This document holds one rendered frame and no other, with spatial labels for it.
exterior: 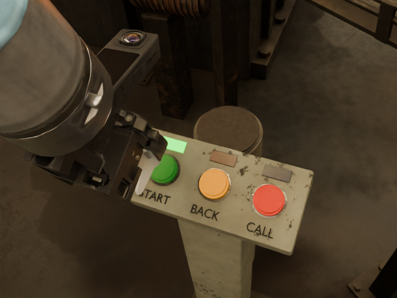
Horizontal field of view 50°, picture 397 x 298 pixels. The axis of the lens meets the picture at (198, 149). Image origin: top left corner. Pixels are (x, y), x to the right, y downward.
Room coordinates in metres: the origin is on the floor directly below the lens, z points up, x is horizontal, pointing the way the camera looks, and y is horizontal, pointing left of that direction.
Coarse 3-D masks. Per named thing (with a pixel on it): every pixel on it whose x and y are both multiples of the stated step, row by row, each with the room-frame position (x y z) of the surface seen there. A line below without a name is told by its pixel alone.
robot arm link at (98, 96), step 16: (96, 64) 0.24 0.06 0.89; (96, 80) 0.23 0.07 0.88; (96, 96) 0.21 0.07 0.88; (112, 96) 0.24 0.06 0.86; (80, 112) 0.21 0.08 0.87; (96, 112) 0.21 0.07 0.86; (64, 128) 0.20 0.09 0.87; (80, 128) 0.20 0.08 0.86; (96, 128) 0.21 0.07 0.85; (16, 144) 0.20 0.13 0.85; (32, 144) 0.19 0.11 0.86; (48, 144) 0.20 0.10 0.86; (64, 144) 0.20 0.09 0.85; (80, 144) 0.20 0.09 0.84
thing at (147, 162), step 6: (144, 150) 0.28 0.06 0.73; (144, 156) 0.28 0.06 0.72; (150, 156) 0.29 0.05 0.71; (144, 162) 0.28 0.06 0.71; (150, 162) 0.29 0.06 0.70; (156, 162) 0.30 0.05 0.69; (144, 168) 0.28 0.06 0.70; (150, 168) 0.29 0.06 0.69; (144, 174) 0.28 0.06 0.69; (150, 174) 0.29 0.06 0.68; (138, 180) 0.27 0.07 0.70; (144, 180) 0.27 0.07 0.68; (138, 186) 0.26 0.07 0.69; (144, 186) 0.27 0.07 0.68; (138, 192) 0.26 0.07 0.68
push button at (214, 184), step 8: (208, 176) 0.32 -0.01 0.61; (216, 176) 0.31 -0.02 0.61; (224, 176) 0.31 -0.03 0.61; (200, 184) 0.31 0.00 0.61; (208, 184) 0.31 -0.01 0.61; (216, 184) 0.30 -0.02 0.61; (224, 184) 0.30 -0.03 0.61; (208, 192) 0.30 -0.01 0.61; (216, 192) 0.29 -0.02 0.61; (224, 192) 0.29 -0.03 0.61
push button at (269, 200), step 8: (256, 192) 0.28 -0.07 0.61; (264, 192) 0.28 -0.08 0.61; (272, 192) 0.28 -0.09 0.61; (280, 192) 0.28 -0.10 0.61; (256, 200) 0.27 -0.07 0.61; (264, 200) 0.27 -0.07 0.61; (272, 200) 0.27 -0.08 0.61; (280, 200) 0.27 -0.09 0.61; (256, 208) 0.26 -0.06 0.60; (264, 208) 0.26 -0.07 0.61; (272, 208) 0.26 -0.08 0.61; (280, 208) 0.26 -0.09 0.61
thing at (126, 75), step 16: (128, 32) 0.36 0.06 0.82; (144, 32) 0.36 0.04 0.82; (112, 48) 0.34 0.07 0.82; (128, 48) 0.34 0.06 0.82; (144, 48) 0.33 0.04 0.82; (112, 64) 0.31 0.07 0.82; (128, 64) 0.31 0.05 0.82; (144, 64) 0.32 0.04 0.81; (112, 80) 0.29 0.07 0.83; (128, 80) 0.29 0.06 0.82; (128, 96) 0.29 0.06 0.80; (112, 112) 0.26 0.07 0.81
